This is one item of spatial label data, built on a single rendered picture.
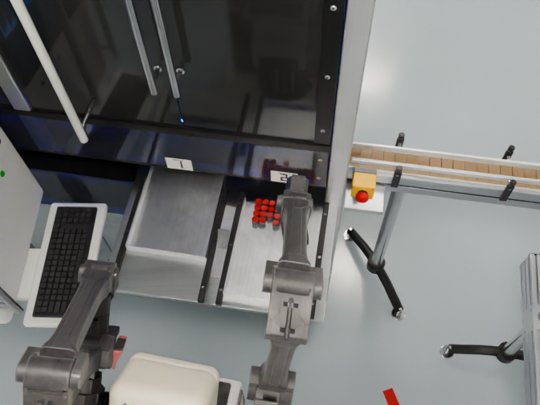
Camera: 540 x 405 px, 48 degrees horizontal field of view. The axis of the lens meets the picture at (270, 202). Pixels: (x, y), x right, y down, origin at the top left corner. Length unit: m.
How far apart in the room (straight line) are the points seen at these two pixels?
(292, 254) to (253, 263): 0.78
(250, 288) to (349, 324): 0.98
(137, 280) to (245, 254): 0.35
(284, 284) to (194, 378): 0.36
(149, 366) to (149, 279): 0.62
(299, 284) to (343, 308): 1.74
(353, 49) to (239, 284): 0.83
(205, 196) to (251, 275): 0.33
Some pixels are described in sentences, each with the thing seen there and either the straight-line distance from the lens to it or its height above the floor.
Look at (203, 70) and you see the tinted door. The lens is 1.61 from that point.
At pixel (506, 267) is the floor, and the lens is 3.08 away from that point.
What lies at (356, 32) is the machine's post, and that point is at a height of 1.66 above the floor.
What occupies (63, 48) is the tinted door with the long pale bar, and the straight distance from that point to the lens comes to 1.72.
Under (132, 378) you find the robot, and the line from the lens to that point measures 1.36.
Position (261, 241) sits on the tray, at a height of 0.88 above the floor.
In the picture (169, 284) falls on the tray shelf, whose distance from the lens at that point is 1.95.
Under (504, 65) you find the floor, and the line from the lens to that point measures 3.80.
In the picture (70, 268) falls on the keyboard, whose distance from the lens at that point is 2.11.
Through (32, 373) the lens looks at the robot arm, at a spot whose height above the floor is 1.62.
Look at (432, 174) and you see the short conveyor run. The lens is 2.10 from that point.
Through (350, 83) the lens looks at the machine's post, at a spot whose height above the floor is 1.49.
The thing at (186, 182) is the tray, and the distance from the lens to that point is 2.11.
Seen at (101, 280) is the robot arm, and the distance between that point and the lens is 1.41.
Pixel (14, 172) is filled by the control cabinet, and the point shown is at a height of 1.04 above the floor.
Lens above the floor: 2.65
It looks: 60 degrees down
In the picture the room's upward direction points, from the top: 3 degrees counter-clockwise
